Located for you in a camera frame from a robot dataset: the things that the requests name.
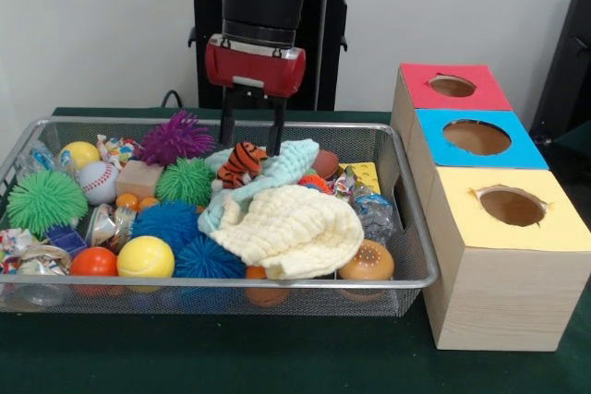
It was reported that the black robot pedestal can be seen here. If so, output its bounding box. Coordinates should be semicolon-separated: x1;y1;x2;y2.
178;0;371;112

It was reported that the dark green table cloth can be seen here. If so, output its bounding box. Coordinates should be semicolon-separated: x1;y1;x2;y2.
542;131;591;173
0;106;591;394

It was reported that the orange striped plush tiger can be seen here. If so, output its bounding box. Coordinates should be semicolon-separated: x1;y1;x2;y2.
216;141;269;190

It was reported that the wooden box with three holes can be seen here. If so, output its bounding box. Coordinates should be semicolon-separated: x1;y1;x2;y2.
390;63;591;352

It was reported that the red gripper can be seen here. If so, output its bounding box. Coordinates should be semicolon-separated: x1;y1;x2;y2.
204;33;307;158

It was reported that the cream cloth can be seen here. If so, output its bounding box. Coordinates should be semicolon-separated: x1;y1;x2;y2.
211;184;365;281

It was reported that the large green spiky ball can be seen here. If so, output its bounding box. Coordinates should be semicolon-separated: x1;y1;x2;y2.
6;170;89;238

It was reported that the silver mesh bin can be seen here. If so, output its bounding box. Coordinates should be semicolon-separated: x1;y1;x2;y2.
0;115;440;317

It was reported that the purple spiky ball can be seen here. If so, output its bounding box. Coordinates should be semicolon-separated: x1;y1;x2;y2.
137;110;217;167

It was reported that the wooden block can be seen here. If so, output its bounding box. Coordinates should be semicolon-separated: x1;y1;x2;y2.
115;161;165;200

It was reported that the white baseball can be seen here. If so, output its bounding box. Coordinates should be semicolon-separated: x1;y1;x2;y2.
78;161;120;206

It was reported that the small green spiky ball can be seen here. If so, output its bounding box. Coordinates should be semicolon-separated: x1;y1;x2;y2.
155;157;218;207

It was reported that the blue spiky ball with eyes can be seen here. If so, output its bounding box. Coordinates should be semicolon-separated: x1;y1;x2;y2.
131;200;204;247

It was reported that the black upright panel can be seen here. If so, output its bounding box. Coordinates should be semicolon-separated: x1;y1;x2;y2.
529;0;591;141

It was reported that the mint green cloth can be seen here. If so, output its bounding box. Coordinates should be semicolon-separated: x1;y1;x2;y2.
198;138;321;234

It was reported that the toy burger bun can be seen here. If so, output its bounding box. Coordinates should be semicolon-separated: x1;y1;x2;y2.
336;239;396;281

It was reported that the large yellow ball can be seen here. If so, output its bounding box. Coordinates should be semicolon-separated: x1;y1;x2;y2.
116;235;175;279

